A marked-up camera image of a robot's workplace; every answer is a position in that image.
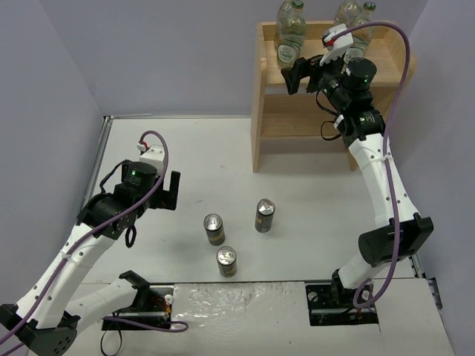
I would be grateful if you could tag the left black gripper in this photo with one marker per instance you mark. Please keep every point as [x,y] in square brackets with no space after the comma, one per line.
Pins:
[165,196]

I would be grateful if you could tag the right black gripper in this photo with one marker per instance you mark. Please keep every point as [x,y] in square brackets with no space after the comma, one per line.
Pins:
[312,74]

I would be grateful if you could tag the clear soda bottle front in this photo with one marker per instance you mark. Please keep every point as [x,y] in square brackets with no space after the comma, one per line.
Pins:
[288,51]

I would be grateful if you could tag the clear soda bottle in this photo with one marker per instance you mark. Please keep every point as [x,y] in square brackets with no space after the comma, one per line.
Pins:
[362,37]
[283,28]
[288,51]
[347,13]

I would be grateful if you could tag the black can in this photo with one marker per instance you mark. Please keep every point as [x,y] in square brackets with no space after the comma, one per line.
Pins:
[265,211]
[214,229]
[226,258]

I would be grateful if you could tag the clear soda bottle back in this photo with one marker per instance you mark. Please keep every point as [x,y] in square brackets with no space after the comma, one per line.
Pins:
[347,13]

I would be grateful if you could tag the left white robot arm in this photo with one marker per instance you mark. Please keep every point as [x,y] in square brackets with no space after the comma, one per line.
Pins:
[47,320]

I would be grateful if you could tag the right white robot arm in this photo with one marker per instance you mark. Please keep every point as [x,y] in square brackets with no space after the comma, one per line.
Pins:
[400,229]

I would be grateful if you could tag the black can front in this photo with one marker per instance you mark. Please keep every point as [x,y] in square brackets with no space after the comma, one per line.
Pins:
[226,258]

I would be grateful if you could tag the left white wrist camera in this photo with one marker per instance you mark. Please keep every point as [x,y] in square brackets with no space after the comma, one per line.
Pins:
[154,155]

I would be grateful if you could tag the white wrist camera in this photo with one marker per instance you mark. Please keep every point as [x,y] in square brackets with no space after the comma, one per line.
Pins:
[154,155]
[337,40]

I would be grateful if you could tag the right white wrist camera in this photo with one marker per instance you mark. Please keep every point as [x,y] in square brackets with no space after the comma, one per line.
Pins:
[337,40]

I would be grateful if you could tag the aluminium table edge rail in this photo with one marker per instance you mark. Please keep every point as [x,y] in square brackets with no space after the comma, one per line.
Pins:
[103,139]

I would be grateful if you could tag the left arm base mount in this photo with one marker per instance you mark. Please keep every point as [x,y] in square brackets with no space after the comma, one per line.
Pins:
[155,312]

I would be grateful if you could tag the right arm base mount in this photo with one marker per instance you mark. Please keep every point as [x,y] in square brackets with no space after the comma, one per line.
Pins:
[324,310]

